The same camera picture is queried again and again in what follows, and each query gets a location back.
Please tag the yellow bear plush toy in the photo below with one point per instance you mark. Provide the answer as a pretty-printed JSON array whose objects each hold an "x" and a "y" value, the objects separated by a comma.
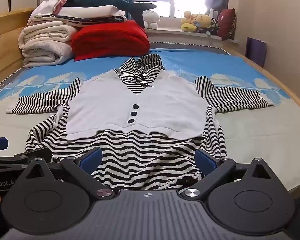
[{"x": 203, "y": 20}]

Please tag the blue shark plush toy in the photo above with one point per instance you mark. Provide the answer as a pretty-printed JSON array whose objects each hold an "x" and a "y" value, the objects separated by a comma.
[{"x": 95, "y": 0}]

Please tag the white folded cloth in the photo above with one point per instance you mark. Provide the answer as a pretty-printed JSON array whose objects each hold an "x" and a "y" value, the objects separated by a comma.
[{"x": 46, "y": 6}]

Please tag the purple board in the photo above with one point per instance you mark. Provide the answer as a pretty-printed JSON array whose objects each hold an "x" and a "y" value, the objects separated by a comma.
[{"x": 256, "y": 52}]

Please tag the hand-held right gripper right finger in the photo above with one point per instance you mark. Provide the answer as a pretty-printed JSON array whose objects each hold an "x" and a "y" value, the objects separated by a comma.
[{"x": 205, "y": 161}]

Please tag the dark red cushion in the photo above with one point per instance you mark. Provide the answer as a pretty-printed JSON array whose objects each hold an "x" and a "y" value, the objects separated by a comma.
[{"x": 226, "y": 23}]

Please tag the pink folded cloth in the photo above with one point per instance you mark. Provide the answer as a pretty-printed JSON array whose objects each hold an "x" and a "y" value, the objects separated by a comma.
[{"x": 61, "y": 3}]

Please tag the dark navy folded blanket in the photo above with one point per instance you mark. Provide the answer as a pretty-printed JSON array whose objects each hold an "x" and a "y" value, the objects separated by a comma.
[{"x": 97, "y": 20}]

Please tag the cream folded quilt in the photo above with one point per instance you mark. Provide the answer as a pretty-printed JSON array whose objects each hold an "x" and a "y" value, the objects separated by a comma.
[{"x": 45, "y": 45}]

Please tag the red folded blanket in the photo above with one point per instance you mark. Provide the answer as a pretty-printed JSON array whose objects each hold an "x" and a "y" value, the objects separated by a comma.
[{"x": 110, "y": 40}]

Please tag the striped hooded top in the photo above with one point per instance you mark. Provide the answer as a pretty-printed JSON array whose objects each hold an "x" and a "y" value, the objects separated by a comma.
[{"x": 140, "y": 105}]

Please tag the blue and cream bed mat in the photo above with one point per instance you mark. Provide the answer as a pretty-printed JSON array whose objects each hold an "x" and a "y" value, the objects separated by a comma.
[{"x": 252, "y": 130}]

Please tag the white plush toy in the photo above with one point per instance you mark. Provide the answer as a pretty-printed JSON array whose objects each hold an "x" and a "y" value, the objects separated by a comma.
[{"x": 150, "y": 18}]

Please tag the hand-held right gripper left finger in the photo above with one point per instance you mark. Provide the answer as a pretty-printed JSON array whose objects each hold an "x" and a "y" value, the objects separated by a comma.
[{"x": 91, "y": 158}]

